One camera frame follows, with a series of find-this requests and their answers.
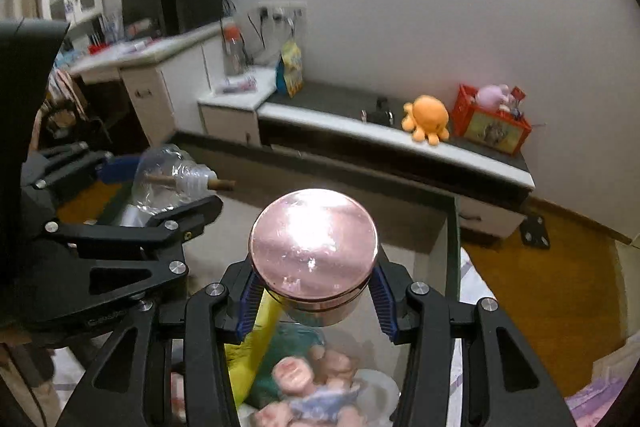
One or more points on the blue white box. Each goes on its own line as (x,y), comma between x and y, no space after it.
(111,29)

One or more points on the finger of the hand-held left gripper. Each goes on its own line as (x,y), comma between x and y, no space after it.
(190,227)
(120,168)

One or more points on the clear bottle red cap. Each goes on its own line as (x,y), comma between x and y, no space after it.
(234,54)

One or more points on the clear plastic box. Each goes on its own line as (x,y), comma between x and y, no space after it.
(130,214)

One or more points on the pink printed quilt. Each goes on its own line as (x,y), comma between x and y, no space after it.
(600,397)

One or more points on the black chair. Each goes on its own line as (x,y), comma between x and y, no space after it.
(65,122)

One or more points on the white desk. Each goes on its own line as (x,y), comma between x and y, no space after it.
(160,92)

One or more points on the red crate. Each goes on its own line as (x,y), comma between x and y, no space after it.
(492,132)

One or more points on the pink packet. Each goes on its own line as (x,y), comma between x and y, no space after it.
(237,84)

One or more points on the orange octopus plush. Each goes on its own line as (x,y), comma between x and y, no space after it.
(427,117)

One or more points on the white wall socket strip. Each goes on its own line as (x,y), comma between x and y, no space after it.
(282,9)

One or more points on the small doll blue dress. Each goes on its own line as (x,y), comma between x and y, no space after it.
(295,374)

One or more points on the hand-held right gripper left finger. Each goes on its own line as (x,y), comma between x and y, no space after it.
(250,307)

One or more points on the small red tray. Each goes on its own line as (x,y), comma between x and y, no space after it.
(98,49)

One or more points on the small black device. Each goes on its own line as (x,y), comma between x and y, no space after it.
(377,112)

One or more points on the black computer monitor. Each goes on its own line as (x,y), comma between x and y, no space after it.
(142,2)

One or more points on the jar with rose gold lid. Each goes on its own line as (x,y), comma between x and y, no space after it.
(312,237)

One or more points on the pink plush toy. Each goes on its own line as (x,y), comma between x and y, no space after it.
(492,96)

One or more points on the low white bench dark top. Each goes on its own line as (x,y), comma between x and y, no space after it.
(330,107)

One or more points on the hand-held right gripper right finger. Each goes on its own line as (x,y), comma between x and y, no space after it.
(381,304)

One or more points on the yellow oblong box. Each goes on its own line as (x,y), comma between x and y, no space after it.
(250,357)

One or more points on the white round case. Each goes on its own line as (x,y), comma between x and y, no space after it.
(381,393)

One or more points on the pink storage box black rim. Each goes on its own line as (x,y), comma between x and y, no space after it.
(415,232)

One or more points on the small red packet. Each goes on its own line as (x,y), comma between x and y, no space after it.
(518,97)

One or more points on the teal round shell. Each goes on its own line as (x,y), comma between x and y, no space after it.
(295,338)

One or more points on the clear plastic ball with stick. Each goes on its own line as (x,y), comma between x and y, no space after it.
(167,167)

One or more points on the yellow blue snack bag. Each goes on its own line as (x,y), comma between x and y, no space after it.
(291,69)

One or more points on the white nightstand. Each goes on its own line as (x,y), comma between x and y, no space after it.
(225,119)

